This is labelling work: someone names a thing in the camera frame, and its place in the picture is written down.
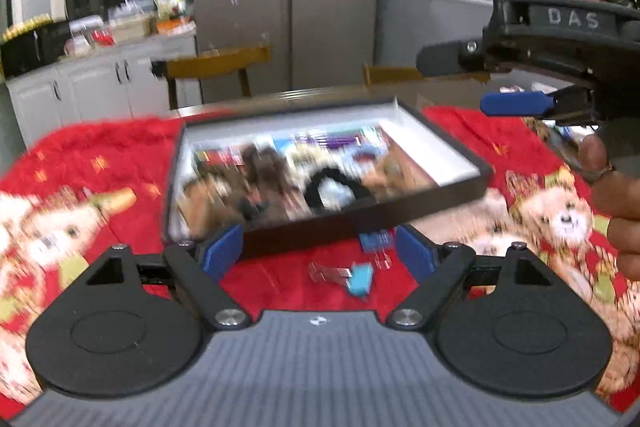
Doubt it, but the black crochet scrunchie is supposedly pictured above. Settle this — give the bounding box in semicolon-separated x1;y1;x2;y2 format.
305;168;372;214

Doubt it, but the black microwave oven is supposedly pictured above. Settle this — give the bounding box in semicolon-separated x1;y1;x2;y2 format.
0;21;71;80

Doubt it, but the shallow black cardboard box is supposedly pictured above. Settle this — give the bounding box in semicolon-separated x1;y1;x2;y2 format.
162;97;493;258

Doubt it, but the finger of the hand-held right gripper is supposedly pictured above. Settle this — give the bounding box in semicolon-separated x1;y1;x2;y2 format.
480;87;596;125
416;39;488;78

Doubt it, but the yellow cloth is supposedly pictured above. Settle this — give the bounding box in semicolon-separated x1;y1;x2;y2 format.
2;17;51;42

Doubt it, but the orange box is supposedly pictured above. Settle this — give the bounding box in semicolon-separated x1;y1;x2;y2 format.
156;19;193;35

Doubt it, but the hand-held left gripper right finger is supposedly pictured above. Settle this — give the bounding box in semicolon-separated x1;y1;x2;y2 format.
387;224;551;332

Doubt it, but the purple snack bar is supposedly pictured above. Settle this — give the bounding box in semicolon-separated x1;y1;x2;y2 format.
295;132;362;148

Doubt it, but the light blue crochet scrunchie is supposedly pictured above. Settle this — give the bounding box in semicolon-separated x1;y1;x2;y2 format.
350;146;390;164

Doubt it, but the blue hair clip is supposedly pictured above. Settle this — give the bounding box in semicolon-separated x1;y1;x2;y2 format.
310;262;374;298
360;231;397;269

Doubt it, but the wooden chair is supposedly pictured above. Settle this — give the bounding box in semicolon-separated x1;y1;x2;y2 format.
152;46;271;108
362;62;491;88

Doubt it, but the beige plastic basin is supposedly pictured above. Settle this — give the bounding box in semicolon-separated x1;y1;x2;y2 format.
110;14;151;40

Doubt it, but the white kitchen cabinet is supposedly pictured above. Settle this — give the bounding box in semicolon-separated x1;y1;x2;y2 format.
5;32;201;148

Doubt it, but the silver refrigerator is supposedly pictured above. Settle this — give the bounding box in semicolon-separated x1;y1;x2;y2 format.
192;0;378;102

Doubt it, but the red bear printed blanket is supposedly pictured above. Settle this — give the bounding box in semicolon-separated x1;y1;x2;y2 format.
0;104;640;413

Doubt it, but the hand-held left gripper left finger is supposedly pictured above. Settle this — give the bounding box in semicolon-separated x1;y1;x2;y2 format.
85;224;252;332

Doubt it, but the person's right hand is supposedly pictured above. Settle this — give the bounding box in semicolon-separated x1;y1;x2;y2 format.
577;134;640;280

